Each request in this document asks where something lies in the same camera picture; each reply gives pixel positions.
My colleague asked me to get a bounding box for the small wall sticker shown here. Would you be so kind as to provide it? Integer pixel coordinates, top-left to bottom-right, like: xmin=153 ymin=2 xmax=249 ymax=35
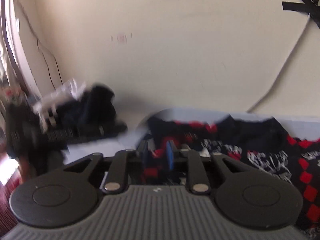
xmin=110 ymin=33 xmax=133 ymax=43

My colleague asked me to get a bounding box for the dark wall cable left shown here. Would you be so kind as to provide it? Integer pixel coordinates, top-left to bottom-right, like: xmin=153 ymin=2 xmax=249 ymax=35
xmin=15 ymin=0 xmax=63 ymax=91

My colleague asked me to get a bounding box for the white grey garment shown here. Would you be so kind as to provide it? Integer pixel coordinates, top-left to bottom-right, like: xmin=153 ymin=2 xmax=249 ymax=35
xmin=32 ymin=79 xmax=86 ymax=132

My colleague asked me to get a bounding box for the white wall cable right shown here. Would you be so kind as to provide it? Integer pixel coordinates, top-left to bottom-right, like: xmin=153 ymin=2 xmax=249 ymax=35
xmin=246 ymin=15 xmax=313 ymax=113

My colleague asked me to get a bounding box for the black garment on pile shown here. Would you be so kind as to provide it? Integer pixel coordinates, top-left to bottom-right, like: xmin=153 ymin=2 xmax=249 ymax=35
xmin=45 ymin=84 xmax=127 ymax=144

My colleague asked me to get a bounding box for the blue white striped bedsheet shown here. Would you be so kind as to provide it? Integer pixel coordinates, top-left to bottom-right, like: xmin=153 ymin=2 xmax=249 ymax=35
xmin=60 ymin=107 xmax=320 ymax=240

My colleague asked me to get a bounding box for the navy red reindeer sweater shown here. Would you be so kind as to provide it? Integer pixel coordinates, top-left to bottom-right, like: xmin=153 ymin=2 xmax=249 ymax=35
xmin=144 ymin=116 xmax=319 ymax=230

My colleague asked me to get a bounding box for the black tape cross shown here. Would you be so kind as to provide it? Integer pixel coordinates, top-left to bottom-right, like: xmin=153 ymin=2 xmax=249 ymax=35
xmin=282 ymin=0 xmax=319 ymax=27

